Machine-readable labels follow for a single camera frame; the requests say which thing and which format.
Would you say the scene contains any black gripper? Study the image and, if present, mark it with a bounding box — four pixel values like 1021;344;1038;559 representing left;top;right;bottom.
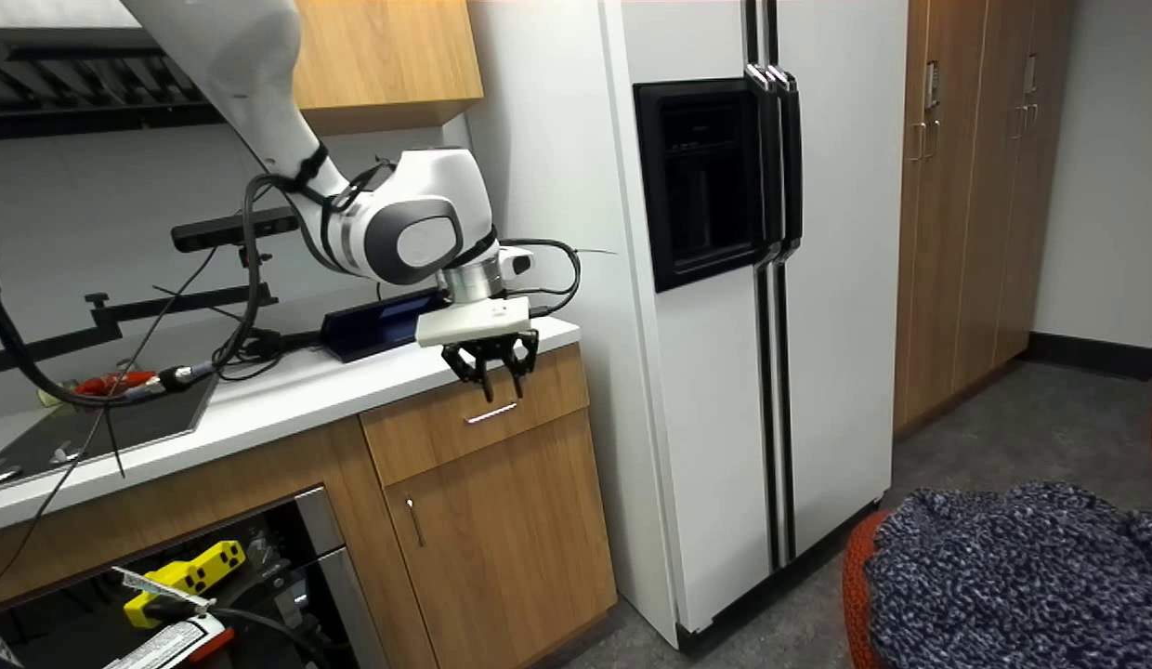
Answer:
440;324;543;406

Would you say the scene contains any wooden drawer white inside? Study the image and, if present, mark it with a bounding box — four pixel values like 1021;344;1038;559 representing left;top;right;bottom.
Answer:
357;348;595;489

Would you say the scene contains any dark blue flat device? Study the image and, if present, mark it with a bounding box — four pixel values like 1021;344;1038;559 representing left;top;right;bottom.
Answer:
316;290;455;365

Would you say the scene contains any black fridge dispenser panel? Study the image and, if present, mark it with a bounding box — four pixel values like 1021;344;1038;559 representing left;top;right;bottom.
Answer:
631;67;805;296

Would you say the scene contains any wooden base cabinet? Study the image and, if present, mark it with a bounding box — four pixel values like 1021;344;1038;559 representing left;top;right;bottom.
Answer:
0;344;624;669

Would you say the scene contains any wooden upper cabinet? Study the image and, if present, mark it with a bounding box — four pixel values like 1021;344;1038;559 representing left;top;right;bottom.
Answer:
289;0;487;132

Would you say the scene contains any white double door fridge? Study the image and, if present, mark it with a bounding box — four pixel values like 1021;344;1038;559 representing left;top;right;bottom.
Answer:
470;0;912;654

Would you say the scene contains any black flat mat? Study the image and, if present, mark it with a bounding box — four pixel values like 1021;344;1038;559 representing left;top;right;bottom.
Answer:
0;368;224;489

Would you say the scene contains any red round seat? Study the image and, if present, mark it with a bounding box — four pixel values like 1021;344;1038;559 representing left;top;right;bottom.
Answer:
839;507;904;669

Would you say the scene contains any white red tool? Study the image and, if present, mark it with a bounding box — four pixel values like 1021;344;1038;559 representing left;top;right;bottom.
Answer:
107;614;237;669

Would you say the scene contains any tall wooden cabinet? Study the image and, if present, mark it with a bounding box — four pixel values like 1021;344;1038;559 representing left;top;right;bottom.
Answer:
893;0;1081;437

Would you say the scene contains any black range hood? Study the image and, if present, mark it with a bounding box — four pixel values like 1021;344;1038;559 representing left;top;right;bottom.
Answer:
0;26;228;142

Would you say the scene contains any blue shaggy blanket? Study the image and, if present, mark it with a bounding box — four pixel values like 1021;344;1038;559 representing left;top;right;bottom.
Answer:
865;479;1152;669

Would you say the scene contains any silver drawer handle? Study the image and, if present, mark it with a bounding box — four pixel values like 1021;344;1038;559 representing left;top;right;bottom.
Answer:
460;398;519;431

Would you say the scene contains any white wrist mount plate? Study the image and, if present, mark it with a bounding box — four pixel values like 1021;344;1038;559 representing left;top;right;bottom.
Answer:
411;295;540;348

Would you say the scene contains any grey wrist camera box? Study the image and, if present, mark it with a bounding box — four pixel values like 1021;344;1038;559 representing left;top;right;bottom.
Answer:
494;241;540;282

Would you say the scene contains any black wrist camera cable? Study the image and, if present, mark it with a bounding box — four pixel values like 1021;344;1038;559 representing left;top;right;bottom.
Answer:
497;234;586;318

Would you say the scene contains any thick black robot hose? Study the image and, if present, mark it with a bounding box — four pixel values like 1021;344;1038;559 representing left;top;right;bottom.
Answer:
0;172;307;412

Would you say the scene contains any black bar camera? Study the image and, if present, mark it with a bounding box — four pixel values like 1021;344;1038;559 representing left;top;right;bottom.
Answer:
166;203;306;256

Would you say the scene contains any red handled tool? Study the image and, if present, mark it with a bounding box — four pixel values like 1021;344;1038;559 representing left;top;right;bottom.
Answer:
68;365;174;406

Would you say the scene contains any black clamp rail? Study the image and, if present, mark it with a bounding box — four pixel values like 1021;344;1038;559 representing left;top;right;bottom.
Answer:
0;277;284;380

